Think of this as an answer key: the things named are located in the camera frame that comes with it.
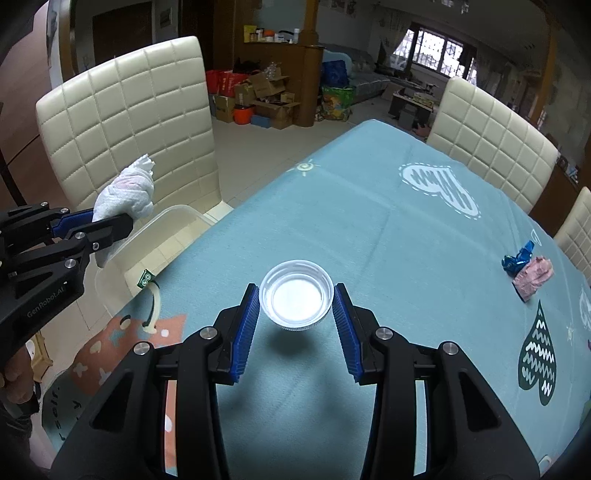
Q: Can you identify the dark wooden door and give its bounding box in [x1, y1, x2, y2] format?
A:
[92, 13, 153, 66]

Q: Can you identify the grey covered sofa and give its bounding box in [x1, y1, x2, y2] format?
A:
[323, 48, 391, 100]

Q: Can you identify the low coffee table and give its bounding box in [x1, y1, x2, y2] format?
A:
[388, 88, 437, 119]

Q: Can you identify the wooden partition with pillar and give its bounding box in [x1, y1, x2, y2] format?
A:
[295, 0, 325, 128]

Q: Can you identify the white plastic lid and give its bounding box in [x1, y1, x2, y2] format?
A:
[259, 260, 334, 333]

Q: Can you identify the pile of cardboard boxes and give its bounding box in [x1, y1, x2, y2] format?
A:
[213, 65, 302, 131]

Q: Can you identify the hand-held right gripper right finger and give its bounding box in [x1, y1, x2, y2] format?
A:
[332, 282, 541, 480]

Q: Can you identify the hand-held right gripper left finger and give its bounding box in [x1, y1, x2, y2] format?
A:
[51, 282, 262, 480]

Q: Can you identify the clear plastic container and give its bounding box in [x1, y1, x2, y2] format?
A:
[95, 204, 218, 319]

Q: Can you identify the small wooden stool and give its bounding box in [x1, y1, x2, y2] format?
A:
[29, 331, 50, 385]

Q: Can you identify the row of bottles and jars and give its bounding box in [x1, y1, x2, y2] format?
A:
[244, 25, 301, 45]

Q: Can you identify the blue foil wrapper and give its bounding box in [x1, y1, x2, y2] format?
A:
[502, 244, 536, 278]

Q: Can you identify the wooden pillar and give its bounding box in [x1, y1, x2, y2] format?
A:
[537, 18, 558, 132]

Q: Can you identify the blue bag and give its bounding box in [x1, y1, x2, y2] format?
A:
[322, 60, 348, 88]

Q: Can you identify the teal printed tablecloth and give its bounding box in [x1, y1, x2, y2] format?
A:
[41, 119, 591, 480]

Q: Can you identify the red box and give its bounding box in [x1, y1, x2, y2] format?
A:
[205, 69, 234, 96]

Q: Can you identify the white tissue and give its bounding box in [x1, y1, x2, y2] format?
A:
[92, 154, 156, 223]

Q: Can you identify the pink crumpled wrapper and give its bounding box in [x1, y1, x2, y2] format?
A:
[513, 257, 555, 303]

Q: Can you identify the person's left hand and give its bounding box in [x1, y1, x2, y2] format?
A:
[0, 350, 37, 408]

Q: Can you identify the barred window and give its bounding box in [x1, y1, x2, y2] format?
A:
[392, 25, 476, 77]

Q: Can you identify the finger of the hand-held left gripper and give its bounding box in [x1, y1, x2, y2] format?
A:
[0, 202, 95, 252]
[7, 213, 134, 284]

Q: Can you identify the colourful printed bag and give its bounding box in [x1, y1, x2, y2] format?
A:
[321, 85, 356, 122]

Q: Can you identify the cream quilted leather chair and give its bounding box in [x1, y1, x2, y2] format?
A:
[426, 76, 559, 215]
[36, 36, 234, 232]
[553, 186, 591, 278]

